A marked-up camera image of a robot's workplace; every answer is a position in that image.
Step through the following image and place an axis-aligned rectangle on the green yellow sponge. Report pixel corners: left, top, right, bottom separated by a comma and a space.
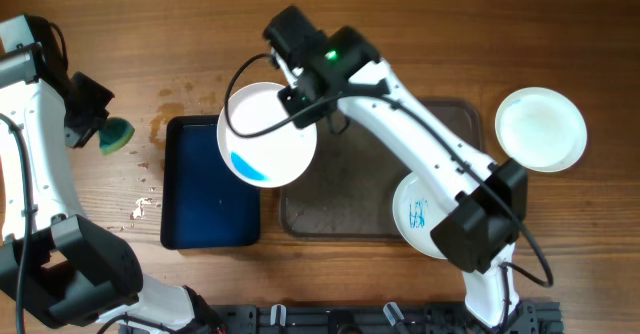
98, 117, 135, 155

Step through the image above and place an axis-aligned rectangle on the white plate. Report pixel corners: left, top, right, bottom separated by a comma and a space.
494, 87, 588, 173
217, 82, 317, 188
392, 173, 446, 260

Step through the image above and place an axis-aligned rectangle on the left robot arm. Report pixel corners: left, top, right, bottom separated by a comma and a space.
1, 14, 226, 333

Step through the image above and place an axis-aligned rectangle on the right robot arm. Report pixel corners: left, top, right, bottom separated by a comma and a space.
263, 6, 528, 330

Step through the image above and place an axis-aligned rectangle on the brown serving tray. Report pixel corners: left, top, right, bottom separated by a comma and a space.
279, 97, 485, 241

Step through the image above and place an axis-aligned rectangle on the black water tray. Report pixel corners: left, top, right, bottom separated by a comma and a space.
160, 116, 260, 250

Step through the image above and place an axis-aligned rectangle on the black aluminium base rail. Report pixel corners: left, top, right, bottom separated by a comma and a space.
215, 301, 565, 334

